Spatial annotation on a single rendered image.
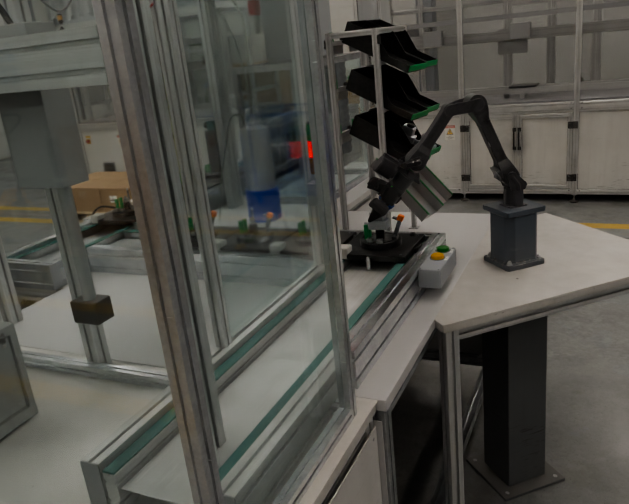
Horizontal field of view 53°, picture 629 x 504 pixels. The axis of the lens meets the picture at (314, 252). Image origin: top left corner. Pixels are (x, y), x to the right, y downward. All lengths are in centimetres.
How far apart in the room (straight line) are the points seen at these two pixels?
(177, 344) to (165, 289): 8
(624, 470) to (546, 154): 385
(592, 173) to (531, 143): 59
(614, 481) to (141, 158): 227
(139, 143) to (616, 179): 559
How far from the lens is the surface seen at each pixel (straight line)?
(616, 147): 609
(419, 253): 206
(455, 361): 190
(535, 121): 609
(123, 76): 75
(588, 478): 269
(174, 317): 81
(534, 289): 204
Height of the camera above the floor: 165
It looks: 19 degrees down
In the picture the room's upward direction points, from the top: 6 degrees counter-clockwise
